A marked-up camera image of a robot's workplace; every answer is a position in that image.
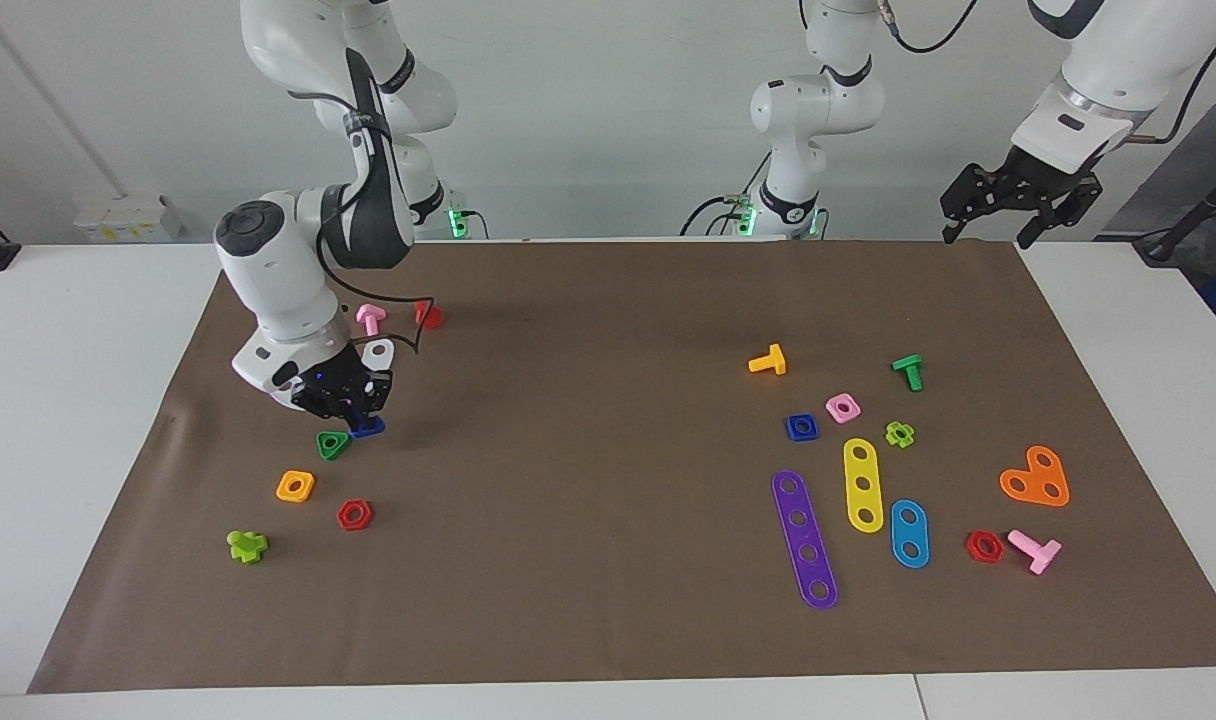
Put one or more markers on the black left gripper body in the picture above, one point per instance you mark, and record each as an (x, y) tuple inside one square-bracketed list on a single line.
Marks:
[(1028, 185)]

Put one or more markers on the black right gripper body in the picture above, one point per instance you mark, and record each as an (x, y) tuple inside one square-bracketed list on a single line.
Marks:
[(328, 392)]

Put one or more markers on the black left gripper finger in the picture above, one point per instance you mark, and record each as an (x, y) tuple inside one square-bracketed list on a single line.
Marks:
[(1032, 234), (951, 228)]

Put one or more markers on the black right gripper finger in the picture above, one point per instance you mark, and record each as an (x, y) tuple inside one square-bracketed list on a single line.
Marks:
[(374, 406), (351, 413)]

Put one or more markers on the blue triangular-head plastic screw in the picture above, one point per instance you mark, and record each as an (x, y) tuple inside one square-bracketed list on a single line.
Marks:
[(370, 429)]

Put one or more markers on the blue square plastic nut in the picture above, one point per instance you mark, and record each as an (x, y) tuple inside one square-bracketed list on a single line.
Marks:
[(791, 432)]

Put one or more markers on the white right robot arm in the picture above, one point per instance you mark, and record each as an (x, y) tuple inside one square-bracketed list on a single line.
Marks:
[(278, 280)]

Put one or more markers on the green triangular plastic nut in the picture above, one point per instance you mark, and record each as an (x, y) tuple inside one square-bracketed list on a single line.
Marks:
[(341, 437)]

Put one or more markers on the orange square plastic nut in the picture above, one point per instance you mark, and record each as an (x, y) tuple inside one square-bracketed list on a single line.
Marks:
[(308, 480)]

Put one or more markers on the pink plastic screw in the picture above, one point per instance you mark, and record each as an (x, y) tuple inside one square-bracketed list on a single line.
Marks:
[(370, 315), (1038, 552)]

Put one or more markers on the red hexagonal plastic nut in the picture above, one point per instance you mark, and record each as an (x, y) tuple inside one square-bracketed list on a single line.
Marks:
[(972, 547), (342, 515)]

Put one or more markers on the red plastic screw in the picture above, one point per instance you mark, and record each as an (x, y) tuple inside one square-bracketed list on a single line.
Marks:
[(437, 318)]

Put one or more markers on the green plastic screw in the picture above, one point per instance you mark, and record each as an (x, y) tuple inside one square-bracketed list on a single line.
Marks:
[(909, 368)]

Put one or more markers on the lime cross-head plastic screw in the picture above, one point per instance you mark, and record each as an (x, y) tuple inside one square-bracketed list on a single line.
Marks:
[(246, 547)]

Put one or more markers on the pink square plastic nut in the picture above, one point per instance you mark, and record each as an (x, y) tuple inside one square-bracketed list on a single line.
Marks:
[(854, 412)]

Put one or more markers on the lime flower-shaped plastic nut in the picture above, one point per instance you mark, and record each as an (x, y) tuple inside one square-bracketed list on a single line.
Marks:
[(892, 435)]

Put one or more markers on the orange plastic screw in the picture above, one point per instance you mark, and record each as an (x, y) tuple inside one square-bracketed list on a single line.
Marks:
[(771, 362)]

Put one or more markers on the white curved perforated strip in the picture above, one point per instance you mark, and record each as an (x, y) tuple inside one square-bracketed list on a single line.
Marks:
[(387, 358)]

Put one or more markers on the black stand pole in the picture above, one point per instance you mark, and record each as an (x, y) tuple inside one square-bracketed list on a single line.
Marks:
[(1208, 203)]

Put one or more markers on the brown table mat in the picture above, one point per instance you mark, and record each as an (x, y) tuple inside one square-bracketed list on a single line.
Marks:
[(588, 520)]

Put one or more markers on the orange heart-shaped plate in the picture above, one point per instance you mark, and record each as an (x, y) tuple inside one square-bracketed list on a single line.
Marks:
[(1036, 478)]

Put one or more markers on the yellow three-hole strip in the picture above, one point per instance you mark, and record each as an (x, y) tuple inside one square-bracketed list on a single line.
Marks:
[(863, 468)]

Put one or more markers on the blue two-hole strip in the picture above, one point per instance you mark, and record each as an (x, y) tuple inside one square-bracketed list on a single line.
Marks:
[(909, 534)]

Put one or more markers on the purple four-hole strip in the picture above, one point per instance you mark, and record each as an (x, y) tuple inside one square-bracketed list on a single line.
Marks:
[(804, 536)]

